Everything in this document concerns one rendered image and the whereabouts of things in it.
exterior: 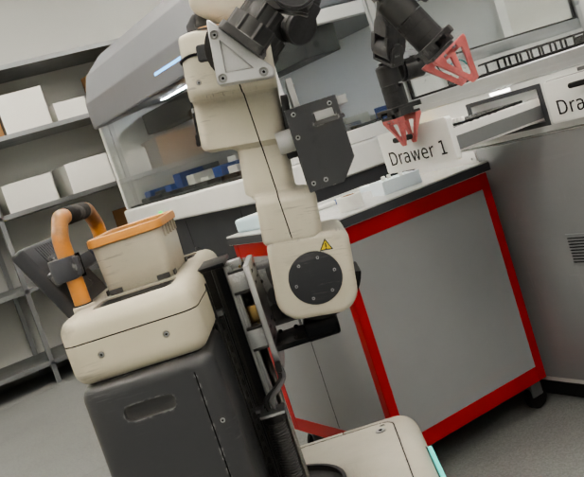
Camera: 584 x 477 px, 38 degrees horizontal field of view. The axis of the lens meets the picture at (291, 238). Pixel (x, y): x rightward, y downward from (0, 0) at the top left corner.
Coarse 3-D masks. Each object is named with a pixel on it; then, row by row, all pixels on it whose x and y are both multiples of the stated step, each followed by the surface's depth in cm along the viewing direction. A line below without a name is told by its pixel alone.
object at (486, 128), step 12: (516, 108) 220; (528, 108) 222; (540, 108) 224; (480, 120) 213; (492, 120) 215; (504, 120) 217; (516, 120) 219; (528, 120) 221; (540, 120) 224; (456, 132) 209; (468, 132) 211; (480, 132) 213; (492, 132) 215; (504, 132) 217; (468, 144) 211
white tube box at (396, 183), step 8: (392, 176) 248; (400, 176) 240; (408, 176) 241; (416, 176) 242; (376, 184) 242; (384, 184) 238; (392, 184) 239; (400, 184) 240; (408, 184) 241; (376, 192) 243; (384, 192) 238; (392, 192) 239
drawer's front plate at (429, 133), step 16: (432, 128) 211; (448, 128) 206; (384, 144) 229; (400, 144) 223; (416, 144) 218; (432, 144) 213; (448, 144) 208; (384, 160) 231; (416, 160) 220; (432, 160) 215; (448, 160) 210
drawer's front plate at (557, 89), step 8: (552, 80) 215; (560, 80) 213; (568, 80) 211; (544, 88) 218; (552, 88) 216; (560, 88) 214; (568, 88) 212; (576, 88) 210; (552, 96) 217; (560, 96) 215; (568, 96) 213; (576, 96) 211; (552, 104) 218; (560, 104) 216; (568, 104) 214; (576, 104) 211; (552, 112) 219; (560, 112) 216; (568, 112) 214; (576, 112) 212; (560, 120) 217; (568, 120) 215
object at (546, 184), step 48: (528, 144) 232; (576, 144) 218; (528, 192) 237; (576, 192) 223; (528, 240) 244; (576, 240) 228; (528, 288) 250; (576, 288) 234; (576, 336) 240; (576, 384) 252
